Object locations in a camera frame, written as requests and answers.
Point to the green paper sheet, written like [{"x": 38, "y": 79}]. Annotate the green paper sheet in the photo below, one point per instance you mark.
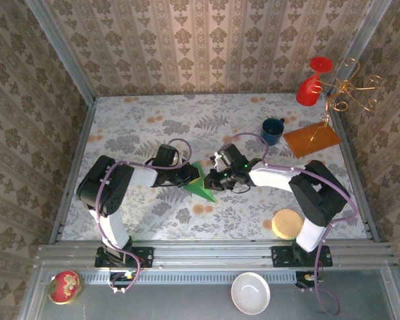
[{"x": 200, "y": 191}]

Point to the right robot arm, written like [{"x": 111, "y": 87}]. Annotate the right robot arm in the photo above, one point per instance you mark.
[{"x": 320, "y": 193}]

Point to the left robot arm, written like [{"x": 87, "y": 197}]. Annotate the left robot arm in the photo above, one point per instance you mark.
[{"x": 106, "y": 186}]

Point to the dark blue mug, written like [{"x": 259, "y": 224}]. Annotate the dark blue mug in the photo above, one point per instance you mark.
[{"x": 271, "y": 131}]

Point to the floral patterned table cover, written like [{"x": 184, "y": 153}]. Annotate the floral patterned table cover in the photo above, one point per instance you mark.
[{"x": 203, "y": 110}]

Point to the round yellow cork disc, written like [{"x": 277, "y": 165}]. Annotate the round yellow cork disc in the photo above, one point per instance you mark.
[{"x": 286, "y": 223}]

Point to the red plastic wine glass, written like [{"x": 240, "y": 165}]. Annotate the red plastic wine glass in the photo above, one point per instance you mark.
[{"x": 308, "y": 91}]

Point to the white bowl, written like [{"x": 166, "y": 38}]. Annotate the white bowl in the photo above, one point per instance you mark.
[{"x": 250, "y": 293}]

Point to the small controller board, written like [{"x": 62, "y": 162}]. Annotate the small controller board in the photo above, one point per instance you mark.
[
  {"x": 125, "y": 276},
  {"x": 311, "y": 277}
]

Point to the red embroidered round tin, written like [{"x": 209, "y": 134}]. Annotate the red embroidered round tin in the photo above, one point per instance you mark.
[{"x": 66, "y": 286}]

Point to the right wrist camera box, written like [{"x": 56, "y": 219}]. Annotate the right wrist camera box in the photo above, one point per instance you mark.
[{"x": 216, "y": 160}]

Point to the aluminium front frame rail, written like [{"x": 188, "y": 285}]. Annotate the aluminium front frame rail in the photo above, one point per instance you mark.
[{"x": 213, "y": 253}]

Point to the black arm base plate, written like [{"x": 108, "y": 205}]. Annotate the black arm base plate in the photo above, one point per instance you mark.
[
  {"x": 281, "y": 256},
  {"x": 145, "y": 257}
]

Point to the aluminium side rail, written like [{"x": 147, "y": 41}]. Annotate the aluminium side rail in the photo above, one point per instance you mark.
[
  {"x": 77, "y": 156},
  {"x": 347, "y": 151}
]

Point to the aluminium frame post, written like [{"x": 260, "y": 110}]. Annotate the aluminium frame post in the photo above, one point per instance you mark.
[{"x": 63, "y": 50}]

